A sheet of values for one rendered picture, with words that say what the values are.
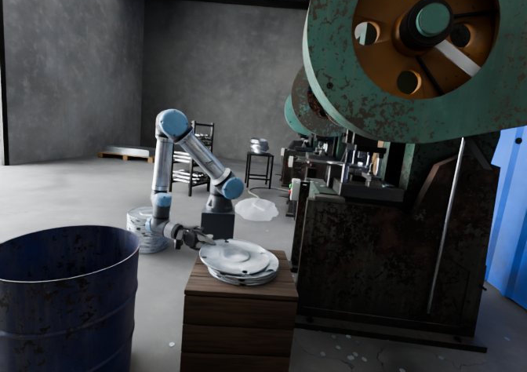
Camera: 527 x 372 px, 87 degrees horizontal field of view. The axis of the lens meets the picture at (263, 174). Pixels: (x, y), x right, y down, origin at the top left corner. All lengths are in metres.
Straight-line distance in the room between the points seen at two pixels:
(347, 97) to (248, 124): 7.16
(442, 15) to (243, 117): 7.31
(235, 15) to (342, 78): 7.82
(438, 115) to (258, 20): 7.76
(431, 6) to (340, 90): 0.37
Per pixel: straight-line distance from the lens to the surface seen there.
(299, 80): 2.91
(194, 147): 1.32
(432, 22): 1.18
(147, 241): 2.12
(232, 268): 1.11
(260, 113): 8.18
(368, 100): 1.12
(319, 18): 1.15
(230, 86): 8.36
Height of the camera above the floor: 0.91
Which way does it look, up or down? 9 degrees down
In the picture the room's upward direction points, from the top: 6 degrees clockwise
